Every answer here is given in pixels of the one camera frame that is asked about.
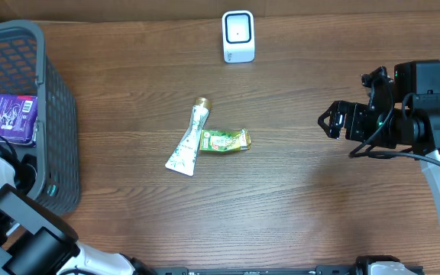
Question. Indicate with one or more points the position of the white barcode scanner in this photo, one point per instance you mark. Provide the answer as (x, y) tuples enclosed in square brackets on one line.
[(238, 37)]

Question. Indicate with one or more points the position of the grey plastic mesh basket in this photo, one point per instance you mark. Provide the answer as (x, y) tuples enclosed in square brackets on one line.
[(25, 69)]

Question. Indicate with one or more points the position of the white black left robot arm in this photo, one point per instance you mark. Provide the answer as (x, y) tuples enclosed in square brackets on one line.
[(33, 240)]

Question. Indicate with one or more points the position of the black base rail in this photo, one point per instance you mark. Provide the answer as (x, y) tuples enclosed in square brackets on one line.
[(363, 265)]

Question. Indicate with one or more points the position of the white tube gold cap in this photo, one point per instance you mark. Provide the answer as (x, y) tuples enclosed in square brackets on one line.
[(183, 159)]

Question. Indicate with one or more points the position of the purple pad package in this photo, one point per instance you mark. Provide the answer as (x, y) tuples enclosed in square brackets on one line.
[(18, 114)]

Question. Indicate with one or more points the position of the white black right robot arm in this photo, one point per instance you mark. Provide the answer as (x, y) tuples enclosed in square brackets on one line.
[(401, 118)]

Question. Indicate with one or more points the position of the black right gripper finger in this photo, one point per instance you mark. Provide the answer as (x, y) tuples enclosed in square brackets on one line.
[(330, 113), (326, 122)]

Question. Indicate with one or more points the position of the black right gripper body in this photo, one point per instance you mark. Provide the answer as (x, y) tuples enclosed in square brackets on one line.
[(363, 124)]

